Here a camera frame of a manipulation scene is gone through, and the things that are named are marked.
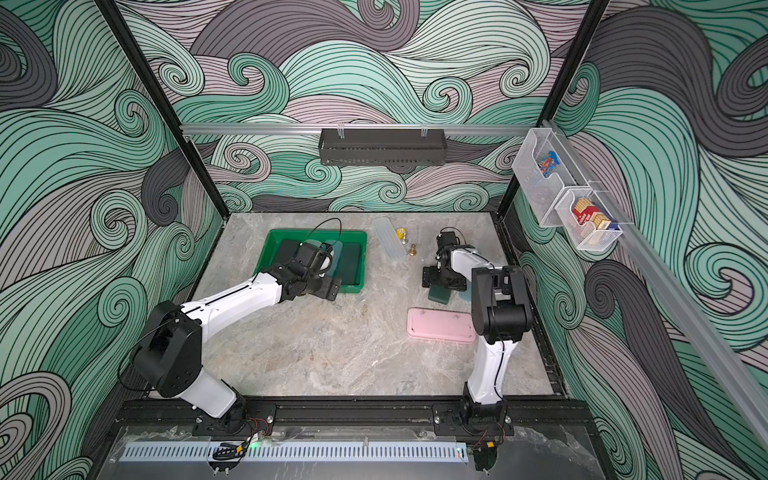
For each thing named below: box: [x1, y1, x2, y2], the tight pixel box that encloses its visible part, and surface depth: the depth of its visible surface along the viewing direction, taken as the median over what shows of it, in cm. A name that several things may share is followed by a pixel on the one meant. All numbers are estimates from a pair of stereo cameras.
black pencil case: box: [274, 239, 300, 265], surface depth 109 cm
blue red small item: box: [540, 150, 560, 177], surface depth 85 cm
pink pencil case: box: [406, 307, 475, 344], surface depth 89 cm
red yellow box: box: [572, 198, 612, 230], surface depth 67 cm
